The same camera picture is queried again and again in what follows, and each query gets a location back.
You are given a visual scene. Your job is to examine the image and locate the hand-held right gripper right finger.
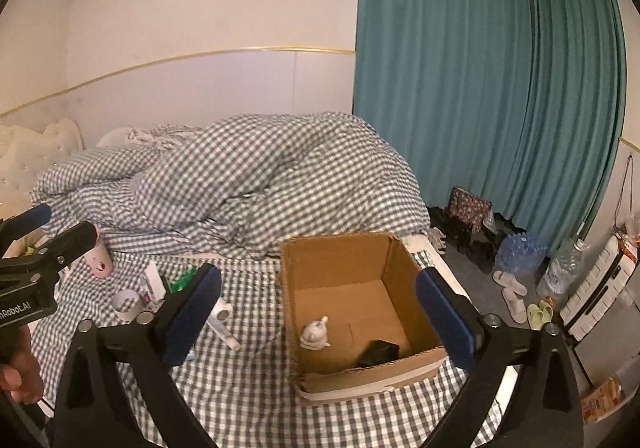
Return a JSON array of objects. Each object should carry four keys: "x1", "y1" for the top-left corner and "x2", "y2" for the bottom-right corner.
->
[{"x1": 415, "y1": 267, "x2": 586, "y2": 448}]

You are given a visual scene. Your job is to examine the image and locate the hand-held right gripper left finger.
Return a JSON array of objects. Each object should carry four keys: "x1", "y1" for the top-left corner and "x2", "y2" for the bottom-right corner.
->
[{"x1": 52, "y1": 263, "x2": 223, "y2": 448}]

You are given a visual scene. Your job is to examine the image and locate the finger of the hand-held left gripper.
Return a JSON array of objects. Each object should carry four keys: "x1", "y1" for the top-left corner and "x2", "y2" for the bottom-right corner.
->
[
  {"x1": 0, "y1": 221, "x2": 98, "y2": 281},
  {"x1": 0, "y1": 203, "x2": 53, "y2": 259}
]

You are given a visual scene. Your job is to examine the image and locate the green foil packet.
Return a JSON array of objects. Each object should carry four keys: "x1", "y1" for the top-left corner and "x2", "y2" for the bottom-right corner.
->
[{"x1": 167, "y1": 269, "x2": 196, "y2": 294}]

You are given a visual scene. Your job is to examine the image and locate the brown cardboard box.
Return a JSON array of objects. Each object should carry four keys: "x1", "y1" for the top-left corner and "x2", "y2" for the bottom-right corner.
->
[{"x1": 279, "y1": 231, "x2": 448, "y2": 401}]

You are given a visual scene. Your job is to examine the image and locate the person's left hand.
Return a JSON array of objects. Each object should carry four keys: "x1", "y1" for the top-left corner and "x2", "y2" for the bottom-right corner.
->
[{"x1": 0, "y1": 325, "x2": 43, "y2": 406}]

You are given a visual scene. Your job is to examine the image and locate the white cosmetic tube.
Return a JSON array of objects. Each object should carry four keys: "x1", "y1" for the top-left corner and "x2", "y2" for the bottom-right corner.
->
[{"x1": 206, "y1": 299, "x2": 242, "y2": 353}]

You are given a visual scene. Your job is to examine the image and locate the pink drinking bottle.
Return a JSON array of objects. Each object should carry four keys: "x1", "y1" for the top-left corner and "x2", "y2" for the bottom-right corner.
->
[{"x1": 86, "y1": 228, "x2": 113, "y2": 277}]

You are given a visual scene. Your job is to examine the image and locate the small white carton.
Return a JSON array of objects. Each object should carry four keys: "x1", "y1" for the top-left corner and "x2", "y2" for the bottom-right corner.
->
[{"x1": 142, "y1": 262, "x2": 168, "y2": 301}]

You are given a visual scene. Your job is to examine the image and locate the white tufted headboard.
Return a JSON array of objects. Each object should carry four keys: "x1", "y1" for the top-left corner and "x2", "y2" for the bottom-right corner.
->
[{"x1": 0, "y1": 118, "x2": 86, "y2": 219}]

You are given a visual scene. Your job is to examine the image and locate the white tape roll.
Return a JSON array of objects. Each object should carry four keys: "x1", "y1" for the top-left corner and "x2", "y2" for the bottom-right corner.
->
[{"x1": 110, "y1": 289, "x2": 143, "y2": 321}]

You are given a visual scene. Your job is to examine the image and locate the white slipper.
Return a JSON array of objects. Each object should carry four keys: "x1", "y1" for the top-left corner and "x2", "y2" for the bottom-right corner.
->
[
  {"x1": 501, "y1": 289, "x2": 530, "y2": 324},
  {"x1": 492, "y1": 271, "x2": 523, "y2": 290}
]

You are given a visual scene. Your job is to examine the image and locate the small black pouch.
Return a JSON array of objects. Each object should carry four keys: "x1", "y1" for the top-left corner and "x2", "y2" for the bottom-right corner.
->
[{"x1": 356, "y1": 339, "x2": 401, "y2": 369}]

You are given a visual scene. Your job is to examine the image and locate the pile of dark shoes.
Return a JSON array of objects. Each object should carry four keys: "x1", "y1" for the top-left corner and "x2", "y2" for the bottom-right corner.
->
[{"x1": 430, "y1": 205, "x2": 526, "y2": 274}]

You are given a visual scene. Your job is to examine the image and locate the grey checked bed sheet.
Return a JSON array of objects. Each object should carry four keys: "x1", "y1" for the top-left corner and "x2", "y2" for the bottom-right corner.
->
[{"x1": 30, "y1": 248, "x2": 501, "y2": 448}]

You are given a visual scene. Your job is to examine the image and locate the pack of water bottles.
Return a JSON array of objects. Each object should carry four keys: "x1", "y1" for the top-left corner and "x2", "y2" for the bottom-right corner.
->
[{"x1": 495, "y1": 231, "x2": 548, "y2": 276}]

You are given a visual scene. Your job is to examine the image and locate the dark patterned bag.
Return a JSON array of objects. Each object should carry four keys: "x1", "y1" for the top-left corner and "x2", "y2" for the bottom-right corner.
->
[{"x1": 447, "y1": 185, "x2": 493, "y2": 234}]

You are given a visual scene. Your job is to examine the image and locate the small white teapot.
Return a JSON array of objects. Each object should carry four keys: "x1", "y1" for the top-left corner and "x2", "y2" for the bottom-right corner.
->
[{"x1": 299, "y1": 315, "x2": 332, "y2": 351}]

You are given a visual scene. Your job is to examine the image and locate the large clear water jug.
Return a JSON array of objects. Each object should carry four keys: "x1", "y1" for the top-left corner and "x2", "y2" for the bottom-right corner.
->
[{"x1": 536, "y1": 238, "x2": 588, "y2": 309}]

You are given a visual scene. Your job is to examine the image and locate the floral patterned pillow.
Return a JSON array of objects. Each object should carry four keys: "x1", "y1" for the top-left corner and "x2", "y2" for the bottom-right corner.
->
[{"x1": 125, "y1": 125, "x2": 206, "y2": 149}]

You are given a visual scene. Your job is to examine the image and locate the grey checked duvet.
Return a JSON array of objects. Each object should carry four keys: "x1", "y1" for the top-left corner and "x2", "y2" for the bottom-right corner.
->
[{"x1": 30, "y1": 112, "x2": 431, "y2": 261}]

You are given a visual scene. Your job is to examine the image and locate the white ribbed heater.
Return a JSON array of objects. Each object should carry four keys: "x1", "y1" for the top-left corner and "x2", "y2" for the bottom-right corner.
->
[{"x1": 560, "y1": 233, "x2": 636, "y2": 341}]

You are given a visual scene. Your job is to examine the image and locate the orange snack box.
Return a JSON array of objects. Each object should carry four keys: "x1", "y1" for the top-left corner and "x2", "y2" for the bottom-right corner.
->
[{"x1": 580, "y1": 375, "x2": 623, "y2": 424}]

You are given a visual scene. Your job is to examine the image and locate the plastic bag with goods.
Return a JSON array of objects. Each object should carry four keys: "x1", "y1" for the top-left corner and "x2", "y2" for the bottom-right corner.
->
[{"x1": 612, "y1": 213, "x2": 640, "y2": 269}]

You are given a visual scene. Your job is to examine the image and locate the teal curtain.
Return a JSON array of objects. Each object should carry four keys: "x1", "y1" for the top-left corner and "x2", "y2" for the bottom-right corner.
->
[
  {"x1": 352, "y1": 0, "x2": 536, "y2": 229},
  {"x1": 515, "y1": 0, "x2": 628, "y2": 259}
]

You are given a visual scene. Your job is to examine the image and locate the dark hanging cable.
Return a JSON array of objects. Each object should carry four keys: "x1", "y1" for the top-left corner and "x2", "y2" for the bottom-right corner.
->
[{"x1": 612, "y1": 153, "x2": 633, "y2": 229}]

